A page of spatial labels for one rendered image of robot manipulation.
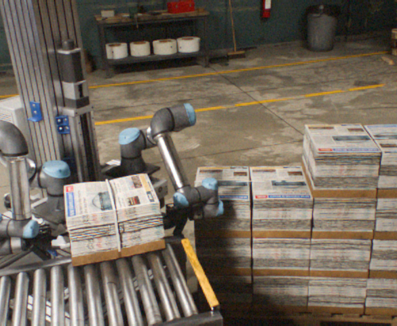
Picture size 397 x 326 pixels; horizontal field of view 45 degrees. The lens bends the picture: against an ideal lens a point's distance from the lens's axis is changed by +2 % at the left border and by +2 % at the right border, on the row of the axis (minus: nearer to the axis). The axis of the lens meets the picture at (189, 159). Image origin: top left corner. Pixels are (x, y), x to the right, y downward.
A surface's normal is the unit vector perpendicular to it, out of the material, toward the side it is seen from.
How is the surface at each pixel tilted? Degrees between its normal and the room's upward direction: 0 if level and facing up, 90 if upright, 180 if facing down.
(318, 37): 90
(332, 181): 90
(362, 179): 90
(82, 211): 2
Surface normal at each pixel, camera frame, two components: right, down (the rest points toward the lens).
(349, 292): -0.08, 0.42
